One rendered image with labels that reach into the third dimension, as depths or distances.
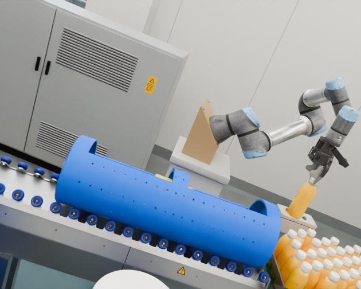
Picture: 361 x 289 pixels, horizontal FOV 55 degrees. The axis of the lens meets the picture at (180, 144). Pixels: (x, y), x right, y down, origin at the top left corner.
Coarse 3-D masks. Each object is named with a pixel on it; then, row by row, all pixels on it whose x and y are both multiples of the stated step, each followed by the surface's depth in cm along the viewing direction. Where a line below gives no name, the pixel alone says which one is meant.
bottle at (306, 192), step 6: (306, 186) 158; (312, 186) 157; (300, 192) 159; (306, 192) 157; (312, 192) 157; (294, 198) 163; (300, 198) 159; (306, 198) 158; (312, 198) 158; (294, 204) 161; (300, 204) 159; (306, 204) 159; (288, 210) 164; (294, 210) 161; (300, 210) 160; (294, 216) 162; (300, 216) 162
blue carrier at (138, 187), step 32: (96, 160) 130; (64, 192) 129; (96, 192) 129; (128, 192) 130; (160, 192) 132; (192, 192) 135; (128, 224) 137; (160, 224) 133; (192, 224) 133; (224, 224) 134; (256, 224) 136; (224, 256) 141; (256, 256) 137
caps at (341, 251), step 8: (336, 240) 169; (336, 248) 163; (352, 248) 167; (360, 248) 171; (352, 256) 160; (360, 256) 164; (352, 272) 148; (360, 272) 153; (360, 280) 144; (360, 288) 141
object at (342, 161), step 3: (333, 150) 150; (336, 150) 150; (333, 153) 151; (336, 153) 151; (339, 153) 151; (336, 156) 151; (339, 156) 151; (342, 156) 151; (339, 159) 152; (342, 159) 152; (345, 159) 152; (339, 162) 154; (342, 162) 153; (345, 162) 153; (342, 165) 154; (345, 165) 153; (348, 165) 153
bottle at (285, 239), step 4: (284, 236) 161; (288, 236) 159; (280, 240) 161; (284, 240) 160; (288, 240) 159; (292, 240) 159; (280, 244) 161; (284, 244) 159; (276, 248) 162; (280, 248) 161; (276, 252) 162; (280, 252) 161; (276, 256) 162; (268, 264) 165
